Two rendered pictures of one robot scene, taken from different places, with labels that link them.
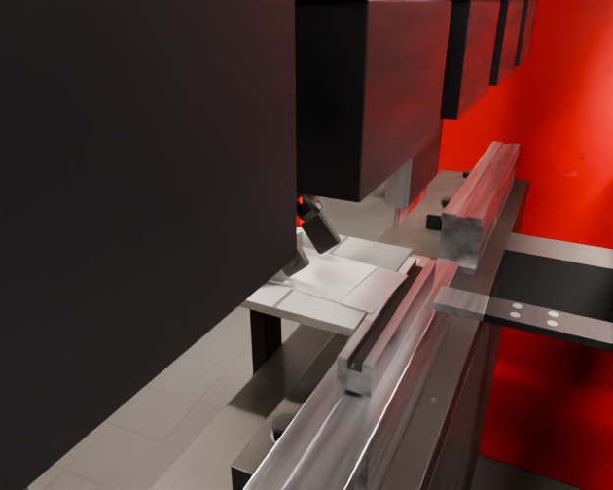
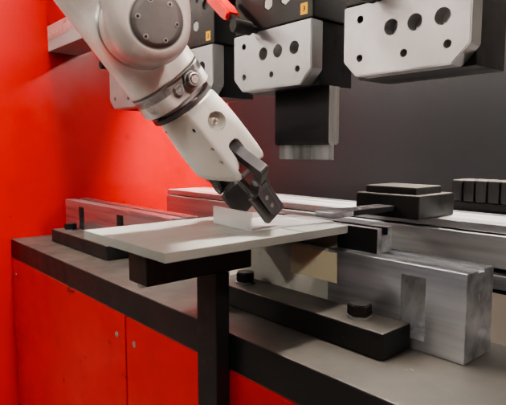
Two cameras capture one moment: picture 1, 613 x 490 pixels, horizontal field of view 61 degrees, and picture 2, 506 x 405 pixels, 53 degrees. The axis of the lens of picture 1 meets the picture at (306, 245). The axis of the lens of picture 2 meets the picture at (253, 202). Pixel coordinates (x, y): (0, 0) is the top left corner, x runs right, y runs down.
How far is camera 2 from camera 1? 0.65 m
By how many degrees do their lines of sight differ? 67
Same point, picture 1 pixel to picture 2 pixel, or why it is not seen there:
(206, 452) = (335, 366)
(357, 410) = (402, 253)
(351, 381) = (383, 244)
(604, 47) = (120, 121)
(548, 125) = (96, 182)
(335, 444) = (432, 259)
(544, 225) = not seen: hidden behind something
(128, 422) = not seen: outside the picture
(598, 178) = not seen: hidden behind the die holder
